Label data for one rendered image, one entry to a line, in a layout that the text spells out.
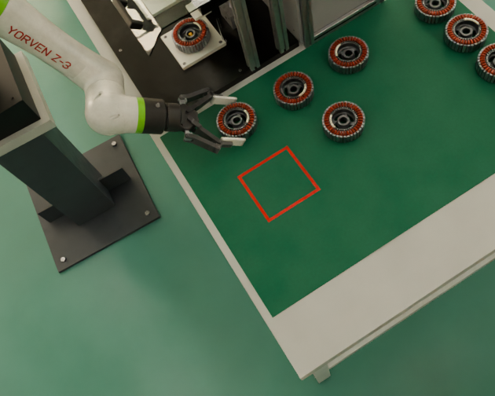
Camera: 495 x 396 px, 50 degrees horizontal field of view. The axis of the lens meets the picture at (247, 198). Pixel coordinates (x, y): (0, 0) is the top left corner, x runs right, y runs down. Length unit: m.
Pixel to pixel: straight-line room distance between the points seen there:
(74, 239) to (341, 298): 1.40
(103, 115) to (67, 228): 1.15
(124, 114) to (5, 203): 1.39
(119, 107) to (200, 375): 1.12
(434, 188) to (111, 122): 0.81
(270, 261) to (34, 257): 1.37
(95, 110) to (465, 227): 0.93
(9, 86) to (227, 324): 1.13
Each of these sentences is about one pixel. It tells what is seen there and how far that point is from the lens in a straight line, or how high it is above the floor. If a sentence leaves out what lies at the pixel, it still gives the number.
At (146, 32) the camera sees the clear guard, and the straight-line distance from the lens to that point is 1.39.
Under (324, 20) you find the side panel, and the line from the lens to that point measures 1.63.
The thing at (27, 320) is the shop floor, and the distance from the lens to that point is 2.41.
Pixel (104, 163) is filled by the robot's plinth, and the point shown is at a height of 0.02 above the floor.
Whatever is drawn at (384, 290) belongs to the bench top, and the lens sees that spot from 1.31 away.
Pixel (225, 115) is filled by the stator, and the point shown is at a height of 0.78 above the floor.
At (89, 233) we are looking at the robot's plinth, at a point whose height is 0.02.
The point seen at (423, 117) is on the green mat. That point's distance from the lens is 1.50.
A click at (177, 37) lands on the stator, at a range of 1.66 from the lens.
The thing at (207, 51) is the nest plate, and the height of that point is 0.78.
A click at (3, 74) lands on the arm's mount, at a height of 0.85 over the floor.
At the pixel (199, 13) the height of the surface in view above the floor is 0.88.
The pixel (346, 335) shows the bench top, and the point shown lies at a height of 0.75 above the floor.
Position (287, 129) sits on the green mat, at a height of 0.75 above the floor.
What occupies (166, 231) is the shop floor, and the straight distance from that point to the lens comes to 2.26.
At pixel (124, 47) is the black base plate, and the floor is 0.77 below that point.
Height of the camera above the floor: 2.02
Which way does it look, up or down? 65 degrees down
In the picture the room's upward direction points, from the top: 23 degrees counter-clockwise
